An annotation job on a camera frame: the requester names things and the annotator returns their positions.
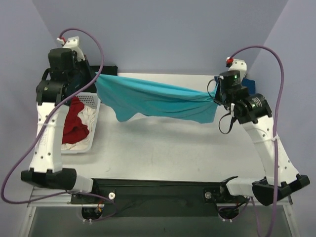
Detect turquoise t-shirt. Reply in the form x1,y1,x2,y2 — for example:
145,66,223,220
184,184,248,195
95,74,218,123

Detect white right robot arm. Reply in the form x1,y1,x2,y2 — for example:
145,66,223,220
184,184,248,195
215,70,310,206

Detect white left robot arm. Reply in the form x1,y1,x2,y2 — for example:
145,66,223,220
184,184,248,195
21,48,100,203

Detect folded navy blue t-shirt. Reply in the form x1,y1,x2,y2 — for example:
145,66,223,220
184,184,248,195
214,76,255,96

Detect black folded t-shirt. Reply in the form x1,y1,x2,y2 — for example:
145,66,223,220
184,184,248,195
90,65,118,76

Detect white t-shirt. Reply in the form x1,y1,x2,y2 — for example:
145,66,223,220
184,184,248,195
61,106,96,151

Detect red t-shirt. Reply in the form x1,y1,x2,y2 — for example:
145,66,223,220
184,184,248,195
62,97,89,144

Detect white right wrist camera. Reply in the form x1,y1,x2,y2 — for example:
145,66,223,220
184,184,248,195
226,57,247,79

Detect aluminium frame rail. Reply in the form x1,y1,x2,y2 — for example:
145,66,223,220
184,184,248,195
26,184,293,207

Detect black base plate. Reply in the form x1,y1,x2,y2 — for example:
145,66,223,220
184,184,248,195
70,179,246,218

